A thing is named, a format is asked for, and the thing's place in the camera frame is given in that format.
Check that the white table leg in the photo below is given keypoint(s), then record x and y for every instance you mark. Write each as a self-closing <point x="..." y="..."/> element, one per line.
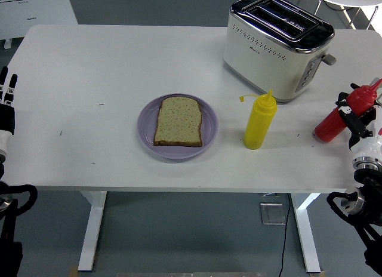
<point x="307" y="235"/>
<point x="92" y="229"/>

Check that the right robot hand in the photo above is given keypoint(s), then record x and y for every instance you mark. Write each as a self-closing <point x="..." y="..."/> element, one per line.
<point x="368" y="142"/>

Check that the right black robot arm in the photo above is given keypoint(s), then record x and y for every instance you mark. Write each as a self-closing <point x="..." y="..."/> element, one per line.
<point x="370" y="199"/>

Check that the metal floor socket plate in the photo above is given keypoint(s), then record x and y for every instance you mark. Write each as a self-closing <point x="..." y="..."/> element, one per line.
<point x="273" y="214"/>

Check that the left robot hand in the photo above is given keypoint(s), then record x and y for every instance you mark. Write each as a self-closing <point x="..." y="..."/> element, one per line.
<point x="6" y="118"/>

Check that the red squeeze bottle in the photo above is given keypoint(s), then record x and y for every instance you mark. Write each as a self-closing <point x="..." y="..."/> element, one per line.
<point x="329" y="126"/>

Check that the white chrome toaster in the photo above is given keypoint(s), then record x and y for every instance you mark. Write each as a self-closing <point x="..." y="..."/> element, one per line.
<point x="262" y="59"/>

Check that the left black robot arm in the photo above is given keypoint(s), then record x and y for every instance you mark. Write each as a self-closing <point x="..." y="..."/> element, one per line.
<point x="10" y="229"/>

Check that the bread slice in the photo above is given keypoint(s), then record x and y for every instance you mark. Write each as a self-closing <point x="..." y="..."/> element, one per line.
<point x="179" y="121"/>

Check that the white room heater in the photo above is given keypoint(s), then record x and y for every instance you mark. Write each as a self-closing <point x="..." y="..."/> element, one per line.
<point x="35" y="14"/>

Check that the purple round plate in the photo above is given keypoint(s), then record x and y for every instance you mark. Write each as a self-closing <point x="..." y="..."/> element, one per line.
<point x="179" y="153"/>

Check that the yellow squeeze bottle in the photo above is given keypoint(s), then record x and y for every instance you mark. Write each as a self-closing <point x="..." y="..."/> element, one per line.
<point x="258" y="124"/>

